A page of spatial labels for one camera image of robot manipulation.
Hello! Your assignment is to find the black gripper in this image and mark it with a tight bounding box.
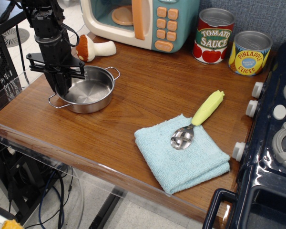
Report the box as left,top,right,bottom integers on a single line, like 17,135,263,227
26,33,86,95

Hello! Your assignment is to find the silver two-handled pot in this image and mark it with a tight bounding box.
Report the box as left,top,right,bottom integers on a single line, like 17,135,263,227
48,66,121,114

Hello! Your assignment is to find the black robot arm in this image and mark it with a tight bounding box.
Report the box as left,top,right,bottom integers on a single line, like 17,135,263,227
0,0,85,95

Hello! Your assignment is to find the plush mushroom toy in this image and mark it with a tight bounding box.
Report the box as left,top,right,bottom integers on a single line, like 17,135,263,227
76,35,116,62

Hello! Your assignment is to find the clear acrylic table guard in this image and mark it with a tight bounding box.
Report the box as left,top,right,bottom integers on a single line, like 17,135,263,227
0,9,205,215

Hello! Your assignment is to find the black side desk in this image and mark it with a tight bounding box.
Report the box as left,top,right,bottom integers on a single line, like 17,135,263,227
0,0,26,36

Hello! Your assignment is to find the teal toy microwave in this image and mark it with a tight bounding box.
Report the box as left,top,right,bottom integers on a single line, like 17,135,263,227
80,0,200,53

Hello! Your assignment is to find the black table leg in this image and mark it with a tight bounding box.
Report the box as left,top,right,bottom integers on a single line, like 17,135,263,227
88,194,121,229

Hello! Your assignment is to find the light blue folded cloth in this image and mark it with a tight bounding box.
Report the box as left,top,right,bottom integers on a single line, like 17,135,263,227
134,114,230,195

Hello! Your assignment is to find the yellow sponge object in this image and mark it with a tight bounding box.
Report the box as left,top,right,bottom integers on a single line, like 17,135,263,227
1,219,23,229

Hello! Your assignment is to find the tomato sauce can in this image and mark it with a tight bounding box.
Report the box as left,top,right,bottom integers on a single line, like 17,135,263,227
193,8,235,64

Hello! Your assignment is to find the white stove knob bottom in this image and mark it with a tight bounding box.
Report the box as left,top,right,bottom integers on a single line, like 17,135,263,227
232,142,246,162

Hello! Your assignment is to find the white stove knob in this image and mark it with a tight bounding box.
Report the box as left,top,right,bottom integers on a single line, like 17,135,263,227
232,142,246,162
251,82,264,99
245,100,258,118

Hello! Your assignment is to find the pineapple slices can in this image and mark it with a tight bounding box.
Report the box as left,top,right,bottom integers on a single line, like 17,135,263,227
228,31,273,76

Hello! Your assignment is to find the white stove knob middle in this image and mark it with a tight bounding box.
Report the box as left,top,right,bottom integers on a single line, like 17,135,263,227
245,100,258,118

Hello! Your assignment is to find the white stove knob top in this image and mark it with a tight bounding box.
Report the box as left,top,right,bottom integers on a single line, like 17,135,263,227
251,82,264,99

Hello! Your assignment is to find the dark blue toy stove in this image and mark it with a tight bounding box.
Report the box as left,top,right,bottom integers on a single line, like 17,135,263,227
203,42,286,229

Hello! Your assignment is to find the spoon with yellow corn handle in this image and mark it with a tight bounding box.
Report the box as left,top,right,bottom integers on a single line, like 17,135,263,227
170,90,225,150

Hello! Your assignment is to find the blue cable under table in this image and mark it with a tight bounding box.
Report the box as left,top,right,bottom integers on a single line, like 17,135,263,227
38,167,65,229

